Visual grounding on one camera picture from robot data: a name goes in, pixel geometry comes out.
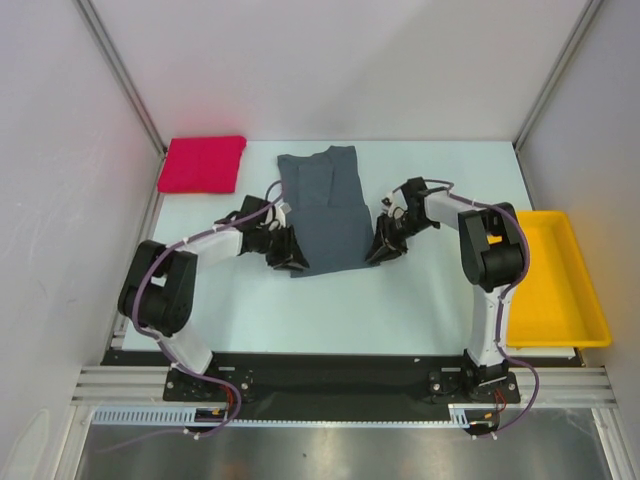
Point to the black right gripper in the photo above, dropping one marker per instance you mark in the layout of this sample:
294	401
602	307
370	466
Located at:
390	235

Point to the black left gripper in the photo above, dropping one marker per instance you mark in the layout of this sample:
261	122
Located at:
290	255

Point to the grey t-shirt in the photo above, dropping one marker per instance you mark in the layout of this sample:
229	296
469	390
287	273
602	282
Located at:
330	217

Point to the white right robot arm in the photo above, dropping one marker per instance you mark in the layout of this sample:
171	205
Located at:
494	256

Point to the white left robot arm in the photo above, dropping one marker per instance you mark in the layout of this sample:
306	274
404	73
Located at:
158	293

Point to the folded red t-shirt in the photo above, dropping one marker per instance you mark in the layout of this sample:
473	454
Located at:
202	164

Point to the yellow plastic tray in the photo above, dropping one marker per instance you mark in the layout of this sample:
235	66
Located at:
556	305

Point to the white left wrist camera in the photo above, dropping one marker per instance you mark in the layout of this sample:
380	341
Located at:
277	216

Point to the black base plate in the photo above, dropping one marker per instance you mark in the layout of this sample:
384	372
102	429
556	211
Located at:
357	388

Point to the white cable duct right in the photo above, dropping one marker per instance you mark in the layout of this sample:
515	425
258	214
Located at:
467	415

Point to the white cable duct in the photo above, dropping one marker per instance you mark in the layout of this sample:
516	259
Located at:
467	415
159	416

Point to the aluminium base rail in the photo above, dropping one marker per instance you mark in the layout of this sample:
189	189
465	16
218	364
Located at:
144	385

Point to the white cable duct left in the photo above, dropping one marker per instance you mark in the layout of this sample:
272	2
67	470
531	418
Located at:
159	416

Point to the aluminium frame post left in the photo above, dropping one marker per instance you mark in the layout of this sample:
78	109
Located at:
109	51

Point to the aluminium frame post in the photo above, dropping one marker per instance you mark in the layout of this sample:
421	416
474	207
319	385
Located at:
569	50
109	51

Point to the aluminium frame post right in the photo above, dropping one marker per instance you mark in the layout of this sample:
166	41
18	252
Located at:
569	50

